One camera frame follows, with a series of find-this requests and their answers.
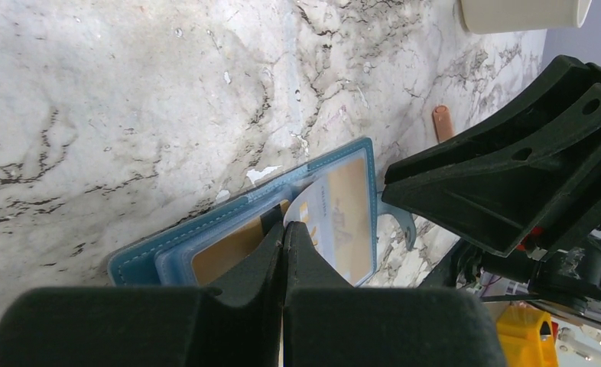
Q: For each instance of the orange capped white marker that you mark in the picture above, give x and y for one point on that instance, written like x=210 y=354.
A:
x=443 y=124

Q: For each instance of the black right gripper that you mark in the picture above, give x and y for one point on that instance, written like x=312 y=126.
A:
x=531 y=168

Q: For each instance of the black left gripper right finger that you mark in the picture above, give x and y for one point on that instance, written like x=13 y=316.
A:
x=328 y=322

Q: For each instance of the cream oblong plastic tray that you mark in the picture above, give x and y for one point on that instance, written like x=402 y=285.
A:
x=500 y=16

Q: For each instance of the white VIP card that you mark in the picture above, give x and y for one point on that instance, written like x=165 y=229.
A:
x=335 y=206

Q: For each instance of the blue card holder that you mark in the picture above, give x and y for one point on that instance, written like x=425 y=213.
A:
x=165 y=257

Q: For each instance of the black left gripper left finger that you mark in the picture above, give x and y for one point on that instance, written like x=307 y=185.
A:
x=234 y=321

